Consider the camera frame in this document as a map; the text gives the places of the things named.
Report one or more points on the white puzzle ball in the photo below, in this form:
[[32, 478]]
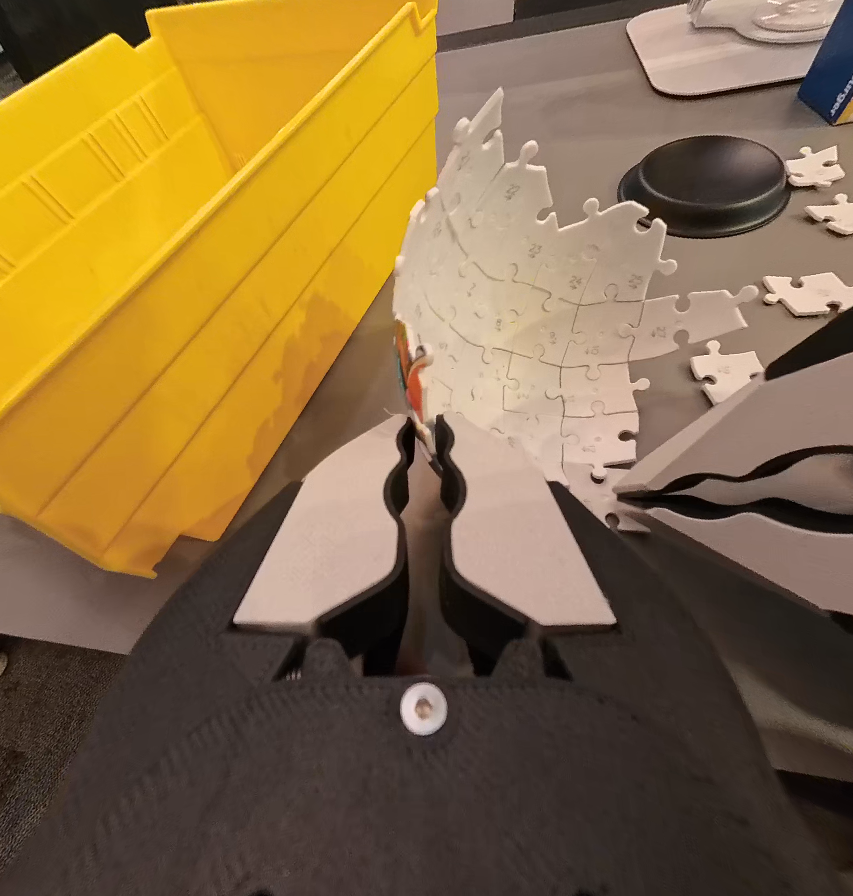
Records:
[[538, 315]]

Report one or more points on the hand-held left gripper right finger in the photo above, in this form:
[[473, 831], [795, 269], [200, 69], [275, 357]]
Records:
[[524, 553]]

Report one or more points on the white flat mat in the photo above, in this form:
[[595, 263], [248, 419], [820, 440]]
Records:
[[706, 70]]

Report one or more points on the yellow plastic bin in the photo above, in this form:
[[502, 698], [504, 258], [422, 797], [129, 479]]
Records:
[[188, 280]]

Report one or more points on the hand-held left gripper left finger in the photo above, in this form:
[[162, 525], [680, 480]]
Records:
[[314, 553]]

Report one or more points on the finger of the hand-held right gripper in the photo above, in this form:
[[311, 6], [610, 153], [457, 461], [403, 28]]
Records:
[[804, 560], [783, 427]]

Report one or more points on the blue puzzle box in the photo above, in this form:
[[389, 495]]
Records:
[[843, 63]]

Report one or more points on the clear plastic holder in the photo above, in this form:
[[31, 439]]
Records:
[[776, 17]]

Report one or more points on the black round stand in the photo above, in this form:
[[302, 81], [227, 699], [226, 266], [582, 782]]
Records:
[[703, 185]]

